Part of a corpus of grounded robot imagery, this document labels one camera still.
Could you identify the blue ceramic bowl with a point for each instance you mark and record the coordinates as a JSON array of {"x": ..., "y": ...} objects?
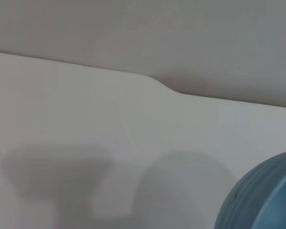
[{"x": 264, "y": 195}]

